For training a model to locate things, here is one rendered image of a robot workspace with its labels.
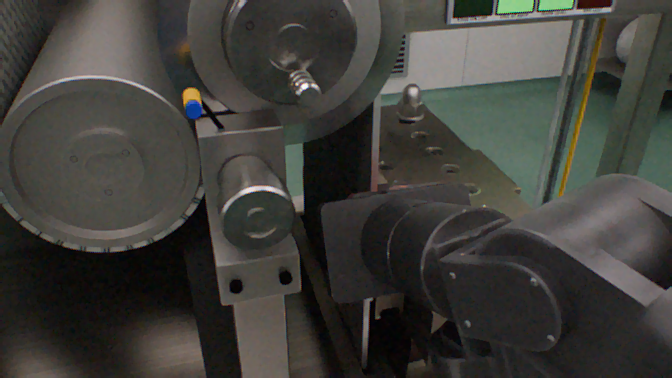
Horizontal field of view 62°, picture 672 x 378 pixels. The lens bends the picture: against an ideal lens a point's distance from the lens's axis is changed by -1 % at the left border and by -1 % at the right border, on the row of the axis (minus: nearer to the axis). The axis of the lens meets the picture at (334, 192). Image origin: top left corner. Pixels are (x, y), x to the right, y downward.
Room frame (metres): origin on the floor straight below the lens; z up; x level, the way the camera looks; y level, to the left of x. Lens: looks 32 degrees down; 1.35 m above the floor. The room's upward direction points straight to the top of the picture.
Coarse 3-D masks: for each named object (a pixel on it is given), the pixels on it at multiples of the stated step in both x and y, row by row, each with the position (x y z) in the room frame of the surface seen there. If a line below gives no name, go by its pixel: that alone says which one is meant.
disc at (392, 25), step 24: (168, 0) 0.32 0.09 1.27; (384, 0) 0.35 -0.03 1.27; (168, 24) 0.32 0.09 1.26; (384, 24) 0.35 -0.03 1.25; (168, 48) 0.32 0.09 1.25; (384, 48) 0.35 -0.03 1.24; (168, 72) 0.31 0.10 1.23; (192, 72) 0.32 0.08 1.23; (384, 72) 0.35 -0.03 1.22; (360, 96) 0.35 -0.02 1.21; (312, 120) 0.34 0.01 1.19; (336, 120) 0.34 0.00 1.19; (288, 144) 0.33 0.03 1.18
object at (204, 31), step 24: (192, 0) 0.32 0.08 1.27; (216, 0) 0.32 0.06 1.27; (360, 0) 0.34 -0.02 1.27; (192, 24) 0.32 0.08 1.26; (216, 24) 0.32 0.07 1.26; (360, 24) 0.34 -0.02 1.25; (192, 48) 0.32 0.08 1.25; (216, 48) 0.32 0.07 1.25; (360, 48) 0.34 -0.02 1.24; (216, 72) 0.32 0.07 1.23; (360, 72) 0.34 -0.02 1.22; (216, 96) 0.32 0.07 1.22; (240, 96) 0.32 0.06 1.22; (336, 96) 0.34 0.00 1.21; (288, 120) 0.33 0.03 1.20
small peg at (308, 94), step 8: (296, 72) 0.31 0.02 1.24; (304, 72) 0.31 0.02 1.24; (288, 80) 0.31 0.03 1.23; (296, 80) 0.30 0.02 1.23; (304, 80) 0.30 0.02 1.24; (312, 80) 0.30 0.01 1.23; (296, 88) 0.29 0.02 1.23; (304, 88) 0.29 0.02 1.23; (312, 88) 0.29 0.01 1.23; (296, 96) 0.29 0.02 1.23; (304, 96) 0.29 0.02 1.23; (312, 96) 0.29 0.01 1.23; (320, 96) 0.29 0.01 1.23; (304, 104) 0.29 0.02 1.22; (312, 104) 0.29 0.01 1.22
